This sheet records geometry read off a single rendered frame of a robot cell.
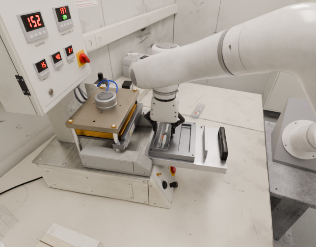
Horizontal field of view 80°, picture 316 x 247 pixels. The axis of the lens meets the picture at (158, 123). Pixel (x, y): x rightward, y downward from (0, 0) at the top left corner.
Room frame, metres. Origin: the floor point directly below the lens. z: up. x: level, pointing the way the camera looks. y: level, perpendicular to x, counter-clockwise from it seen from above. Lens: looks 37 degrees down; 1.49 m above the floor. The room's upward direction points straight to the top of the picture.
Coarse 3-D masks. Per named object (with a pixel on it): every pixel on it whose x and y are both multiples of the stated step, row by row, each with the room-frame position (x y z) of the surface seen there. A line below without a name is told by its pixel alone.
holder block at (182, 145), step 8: (176, 128) 0.60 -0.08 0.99; (184, 128) 0.62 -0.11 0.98; (192, 128) 0.60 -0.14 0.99; (176, 136) 0.56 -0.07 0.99; (184, 136) 0.57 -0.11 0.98; (192, 136) 0.56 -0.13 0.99; (152, 144) 0.51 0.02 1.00; (176, 144) 0.51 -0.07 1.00; (184, 144) 0.53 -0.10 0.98; (192, 144) 0.51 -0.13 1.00; (152, 152) 0.48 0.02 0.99; (160, 152) 0.47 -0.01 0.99; (168, 152) 0.47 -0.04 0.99; (176, 152) 0.47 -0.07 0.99; (184, 152) 0.47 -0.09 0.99; (192, 152) 0.47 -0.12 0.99; (192, 160) 0.45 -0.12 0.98
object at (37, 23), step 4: (28, 16) 0.55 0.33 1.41; (32, 16) 0.56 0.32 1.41; (36, 16) 0.57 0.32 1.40; (28, 20) 0.54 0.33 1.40; (32, 20) 0.55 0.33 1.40; (36, 20) 0.57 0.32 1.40; (40, 20) 0.58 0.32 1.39; (28, 24) 0.54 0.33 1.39; (32, 24) 0.55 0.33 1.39; (36, 24) 0.56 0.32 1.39; (40, 24) 0.58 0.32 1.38; (28, 28) 0.53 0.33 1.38; (32, 28) 0.54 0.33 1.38
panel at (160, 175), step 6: (156, 168) 0.47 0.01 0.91; (162, 168) 0.50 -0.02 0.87; (168, 168) 0.54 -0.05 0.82; (156, 174) 0.45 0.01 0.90; (162, 174) 0.48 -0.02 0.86; (168, 174) 0.51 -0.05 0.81; (174, 174) 0.55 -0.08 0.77; (156, 180) 0.43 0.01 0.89; (162, 180) 0.46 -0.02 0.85; (168, 180) 0.49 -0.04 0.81; (174, 180) 0.52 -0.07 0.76; (162, 186) 0.43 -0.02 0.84; (168, 186) 0.46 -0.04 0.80; (168, 192) 0.44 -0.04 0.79; (168, 198) 0.42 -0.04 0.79
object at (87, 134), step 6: (132, 108) 0.66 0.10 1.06; (132, 114) 0.63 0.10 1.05; (126, 120) 0.58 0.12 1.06; (126, 126) 0.55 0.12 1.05; (78, 132) 0.52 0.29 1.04; (84, 132) 0.52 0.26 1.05; (90, 132) 0.51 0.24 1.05; (96, 132) 0.51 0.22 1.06; (102, 132) 0.50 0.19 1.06; (120, 132) 0.50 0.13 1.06; (90, 138) 0.51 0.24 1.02; (96, 138) 0.51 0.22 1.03; (102, 138) 0.51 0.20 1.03; (108, 138) 0.50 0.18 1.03; (120, 138) 0.49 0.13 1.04
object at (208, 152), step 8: (200, 128) 0.64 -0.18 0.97; (208, 128) 0.64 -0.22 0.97; (216, 128) 0.64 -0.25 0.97; (152, 136) 0.58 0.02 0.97; (200, 136) 0.58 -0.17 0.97; (208, 136) 0.58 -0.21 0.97; (216, 136) 0.58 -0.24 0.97; (200, 144) 0.54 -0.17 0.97; (208, 144) 0.54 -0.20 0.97; (216, 144) 0.54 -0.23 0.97; (200, 152) 0.49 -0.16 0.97; (208, 152) 0.49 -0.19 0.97; (216, 152) 0.49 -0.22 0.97; (152, 160) 0.47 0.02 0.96; (160, 160) 0.46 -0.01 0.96; (168, 160) 0.46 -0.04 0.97; (176, 160) 0.45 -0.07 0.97; (184, 160) 0.45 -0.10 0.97; (200, 160) 0.45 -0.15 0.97; (208, 160) 0.45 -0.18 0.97; (216, 160) 0.46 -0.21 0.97; (224, 160) 0.46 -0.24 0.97; (192, 168) 0.44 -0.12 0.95; (200, 168) 0.43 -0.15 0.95; (208, 168) 0.43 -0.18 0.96; (216, 168) 0.43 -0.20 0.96; (224, 168) 0.42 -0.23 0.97
